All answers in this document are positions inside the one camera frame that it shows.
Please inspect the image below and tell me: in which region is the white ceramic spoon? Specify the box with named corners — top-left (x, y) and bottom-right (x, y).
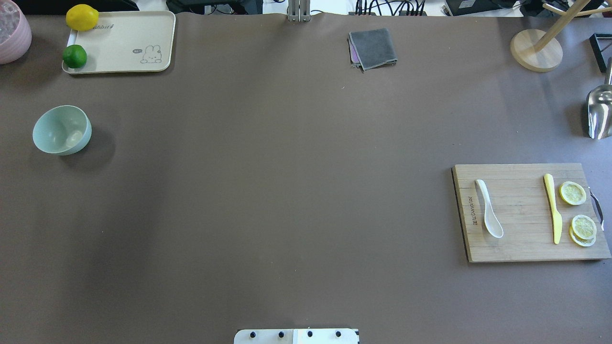
top-left (475, 179), bottom-right (504, 238)

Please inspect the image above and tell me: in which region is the light green bowl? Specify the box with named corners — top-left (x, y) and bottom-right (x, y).
top-left (32, 105), bottom-right (92, 155)

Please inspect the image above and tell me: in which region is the grey folded cloth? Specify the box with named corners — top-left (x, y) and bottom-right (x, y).
top-left (348, 28), bottom-right (398, 71)

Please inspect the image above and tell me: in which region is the bamboo cutting board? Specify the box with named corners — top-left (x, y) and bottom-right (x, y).
top-left (452, 163), bottom-right (611, 263)

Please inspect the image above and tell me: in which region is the beige rabbit tray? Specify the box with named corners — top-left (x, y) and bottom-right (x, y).
top-left (62, 11), bottom-right (176, 75)

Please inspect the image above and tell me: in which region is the yellow plastic knife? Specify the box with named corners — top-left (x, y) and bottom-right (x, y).
top-left (543, 173), bottom-right (563, 245)

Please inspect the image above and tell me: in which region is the green lime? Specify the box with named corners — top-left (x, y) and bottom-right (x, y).
top-left (63, 45), bottom-right (87, 68)

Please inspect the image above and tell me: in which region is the wooden stand with round base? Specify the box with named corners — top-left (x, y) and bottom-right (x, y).
top-left (511, 0), bottom-right (612, 73)

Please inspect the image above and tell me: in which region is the upper lemon slice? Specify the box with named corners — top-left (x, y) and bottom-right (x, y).
top-left (559, 181), bottom-right (587, 205)

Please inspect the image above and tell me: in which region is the yellow lemon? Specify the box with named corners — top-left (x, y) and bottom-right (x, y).
top-left (65, 4), bottom-right (100, 31)

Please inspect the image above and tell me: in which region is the bottom lemon slice of pair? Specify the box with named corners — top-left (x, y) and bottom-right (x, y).
top-left (568, 227), bottom-right (596, 247)

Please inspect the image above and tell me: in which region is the lemon slice of pair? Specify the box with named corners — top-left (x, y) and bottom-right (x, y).
top-left (568, 227), bottom-right (596, 247)
top-left (571, 214), bottom-right (597, 240)

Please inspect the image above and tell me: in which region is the top lemon slice of pair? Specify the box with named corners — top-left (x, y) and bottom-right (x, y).
top-left (571, 214), bottom-right (597, 240)

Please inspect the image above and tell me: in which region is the metal scoop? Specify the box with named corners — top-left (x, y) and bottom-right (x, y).
top-left (587, 58), bottom-right (612, 140)

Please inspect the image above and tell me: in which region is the pink ribbed pot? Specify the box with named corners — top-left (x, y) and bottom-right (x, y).
top-left (0, 0), bottom-right (32, 65)

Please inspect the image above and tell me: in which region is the aluminium profile post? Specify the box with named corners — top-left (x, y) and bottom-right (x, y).
top-left (287, 0), bottom-right (311, 22)

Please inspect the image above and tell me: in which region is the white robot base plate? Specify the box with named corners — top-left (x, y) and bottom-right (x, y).
top-left (233, 327), bottom-right (360, 344)

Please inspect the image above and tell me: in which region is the black metal frame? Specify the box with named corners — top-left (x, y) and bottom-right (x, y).
top-left (589, 33), bottom-right (612, 74)

